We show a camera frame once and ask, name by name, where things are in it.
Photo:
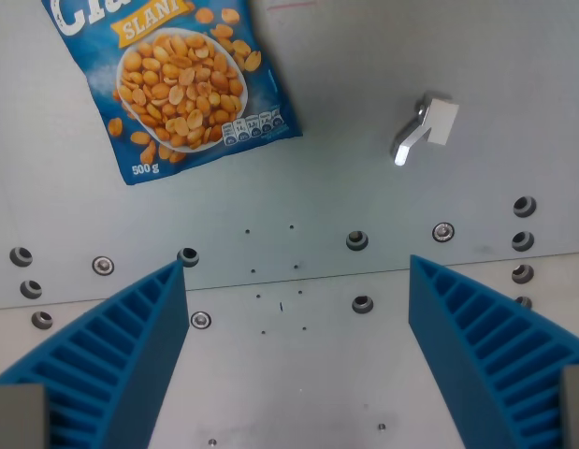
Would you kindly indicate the silver aluminium bracket piece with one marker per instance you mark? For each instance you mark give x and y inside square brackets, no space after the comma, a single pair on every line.
[427,126]

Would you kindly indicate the blue salted peanuts bag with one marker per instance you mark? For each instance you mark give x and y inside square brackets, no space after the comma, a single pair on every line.
[177,84]

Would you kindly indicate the recessed dark socket screw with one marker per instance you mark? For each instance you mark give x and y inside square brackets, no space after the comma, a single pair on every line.
[357,240]
[524,301]

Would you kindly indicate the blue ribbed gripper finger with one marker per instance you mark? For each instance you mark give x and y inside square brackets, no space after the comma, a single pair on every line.
[471,346]
[125,355]

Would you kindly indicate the shiny flat head screw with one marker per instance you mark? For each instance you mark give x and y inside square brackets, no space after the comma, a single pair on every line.
[103,265]
[443,232]
[201,320]

